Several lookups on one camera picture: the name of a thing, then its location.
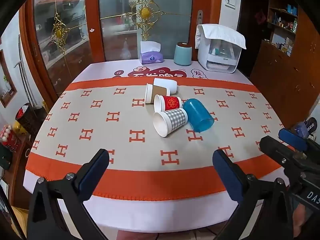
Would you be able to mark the blue plastic cup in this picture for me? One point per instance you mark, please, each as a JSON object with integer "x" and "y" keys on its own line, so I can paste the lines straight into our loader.
{"x": 198, "y": 115}

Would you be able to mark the white paper cup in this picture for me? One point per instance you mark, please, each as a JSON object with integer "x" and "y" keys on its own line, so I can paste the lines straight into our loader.
{"x": 166, "y": 83}

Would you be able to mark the white countertop storage box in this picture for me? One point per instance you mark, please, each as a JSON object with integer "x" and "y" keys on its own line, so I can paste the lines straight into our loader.
{"x": 220, "y": 57}

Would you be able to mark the teal round canister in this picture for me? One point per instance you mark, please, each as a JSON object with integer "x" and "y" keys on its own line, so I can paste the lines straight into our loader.
{"x": 183, "y": 53}

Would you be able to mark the white wall switch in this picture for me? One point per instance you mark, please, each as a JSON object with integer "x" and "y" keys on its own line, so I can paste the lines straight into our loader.
{"x": 230, "y": 2}

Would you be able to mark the wooden picture frame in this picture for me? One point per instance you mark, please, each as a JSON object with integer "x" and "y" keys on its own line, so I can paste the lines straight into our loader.
{"x": 7, "y": 80}

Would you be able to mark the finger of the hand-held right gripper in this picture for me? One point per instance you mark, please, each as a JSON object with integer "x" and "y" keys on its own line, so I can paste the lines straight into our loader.
{"x": 292, "y": 138}
{"x": 277, "y": 152}

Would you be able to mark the grey checkered paper cup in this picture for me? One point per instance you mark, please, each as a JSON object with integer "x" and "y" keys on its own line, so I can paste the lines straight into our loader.
{"x": 172, "y": 120}

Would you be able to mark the red paper cup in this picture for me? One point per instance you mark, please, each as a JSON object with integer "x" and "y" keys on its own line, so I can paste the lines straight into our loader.
{"x": 171, "y": 102}

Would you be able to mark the purple tissue box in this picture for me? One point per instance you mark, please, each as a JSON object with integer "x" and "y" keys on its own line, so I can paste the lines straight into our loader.
{"x": 151, "y": 57}

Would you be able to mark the white printed table cover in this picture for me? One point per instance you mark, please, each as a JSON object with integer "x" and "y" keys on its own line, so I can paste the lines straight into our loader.
{"x": 105, "y": 70}

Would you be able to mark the brown sleeve paper cup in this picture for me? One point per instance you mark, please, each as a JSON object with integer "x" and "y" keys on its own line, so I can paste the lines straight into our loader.
{"x": 156, "y": 93}

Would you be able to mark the person's right hand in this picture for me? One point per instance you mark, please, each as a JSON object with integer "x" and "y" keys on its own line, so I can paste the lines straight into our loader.
{"x": 302, "y": 220}

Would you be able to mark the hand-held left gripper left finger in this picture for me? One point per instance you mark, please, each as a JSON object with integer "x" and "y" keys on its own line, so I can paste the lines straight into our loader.
{"x": 93, "y": 175}

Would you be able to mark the metal pole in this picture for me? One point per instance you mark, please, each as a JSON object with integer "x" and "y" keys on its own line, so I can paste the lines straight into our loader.
{"x": 25, "y": 75}

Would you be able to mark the black waste bin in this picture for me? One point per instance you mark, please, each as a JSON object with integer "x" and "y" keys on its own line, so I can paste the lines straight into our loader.
{"x": 31, "y": 118}

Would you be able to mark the wooden shelf cabinet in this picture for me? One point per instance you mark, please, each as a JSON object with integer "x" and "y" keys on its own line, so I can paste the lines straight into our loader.
{"x": 287, "y": 80}

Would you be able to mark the orange beige patterned tablecloth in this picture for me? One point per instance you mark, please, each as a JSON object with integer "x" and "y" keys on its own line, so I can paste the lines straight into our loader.
{"x": 100, "y": 120}

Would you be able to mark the glass door with gold ornament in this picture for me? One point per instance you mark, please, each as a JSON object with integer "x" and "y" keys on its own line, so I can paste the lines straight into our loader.
{"x": 62, "y": 37}
{"x": 150, "y": 17}

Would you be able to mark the white folded cloth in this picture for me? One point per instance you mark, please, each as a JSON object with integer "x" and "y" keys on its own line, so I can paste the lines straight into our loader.
{"x": 220, "y": 33}

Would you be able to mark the red packet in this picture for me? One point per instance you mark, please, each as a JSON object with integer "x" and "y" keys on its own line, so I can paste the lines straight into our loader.
{"x": 10, "y": 138}

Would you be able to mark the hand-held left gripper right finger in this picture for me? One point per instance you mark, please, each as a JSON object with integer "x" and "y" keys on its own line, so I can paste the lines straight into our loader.
{"x": 226, "y": 175}

